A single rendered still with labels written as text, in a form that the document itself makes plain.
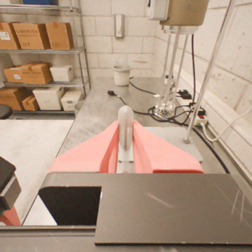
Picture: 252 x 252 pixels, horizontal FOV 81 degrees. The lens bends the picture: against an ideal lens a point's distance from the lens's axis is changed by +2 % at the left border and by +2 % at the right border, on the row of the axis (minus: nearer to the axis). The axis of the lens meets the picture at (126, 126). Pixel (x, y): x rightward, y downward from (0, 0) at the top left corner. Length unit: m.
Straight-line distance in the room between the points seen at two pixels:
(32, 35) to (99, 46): 0.84
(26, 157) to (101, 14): 2.15
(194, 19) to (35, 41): 2.13
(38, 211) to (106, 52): 2.28
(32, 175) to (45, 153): 0.09
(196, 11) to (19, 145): 0.70
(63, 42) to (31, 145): 1.73
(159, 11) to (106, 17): 2.08
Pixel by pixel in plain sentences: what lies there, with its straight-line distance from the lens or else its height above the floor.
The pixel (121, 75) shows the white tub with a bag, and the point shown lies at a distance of 1.11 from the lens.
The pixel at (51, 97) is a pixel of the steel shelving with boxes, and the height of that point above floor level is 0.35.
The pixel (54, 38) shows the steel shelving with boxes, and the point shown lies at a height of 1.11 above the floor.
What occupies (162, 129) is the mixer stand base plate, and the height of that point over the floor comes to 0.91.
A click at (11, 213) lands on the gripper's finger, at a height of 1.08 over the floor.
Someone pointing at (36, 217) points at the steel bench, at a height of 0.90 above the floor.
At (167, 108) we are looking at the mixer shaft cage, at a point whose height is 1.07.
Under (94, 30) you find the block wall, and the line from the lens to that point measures 2.50.
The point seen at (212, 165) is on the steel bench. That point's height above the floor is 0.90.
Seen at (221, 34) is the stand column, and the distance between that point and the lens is 0.50.
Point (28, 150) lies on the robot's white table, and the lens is 0.66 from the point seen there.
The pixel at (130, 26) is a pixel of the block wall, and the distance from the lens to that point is 2.46.
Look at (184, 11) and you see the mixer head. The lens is 0.41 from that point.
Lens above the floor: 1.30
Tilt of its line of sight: 35 degrees down
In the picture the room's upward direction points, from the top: 1 degrees clockwise
